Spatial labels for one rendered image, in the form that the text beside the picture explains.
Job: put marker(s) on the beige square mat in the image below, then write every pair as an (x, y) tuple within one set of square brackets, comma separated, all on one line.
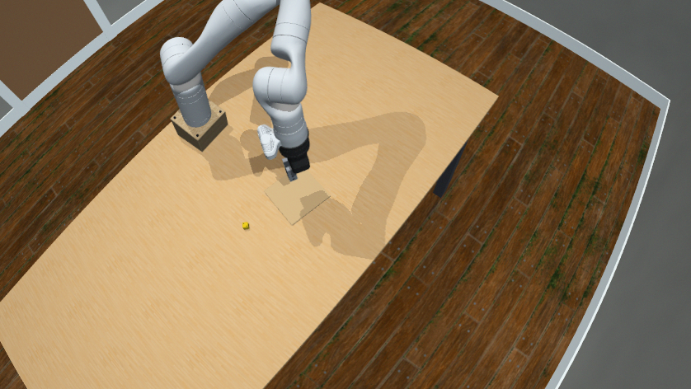
[(297, 198)]

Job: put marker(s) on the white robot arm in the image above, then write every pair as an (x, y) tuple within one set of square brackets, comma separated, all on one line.
[(273, 87)]

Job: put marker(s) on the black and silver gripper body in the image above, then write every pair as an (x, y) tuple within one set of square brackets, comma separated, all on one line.
[(292, 146)]

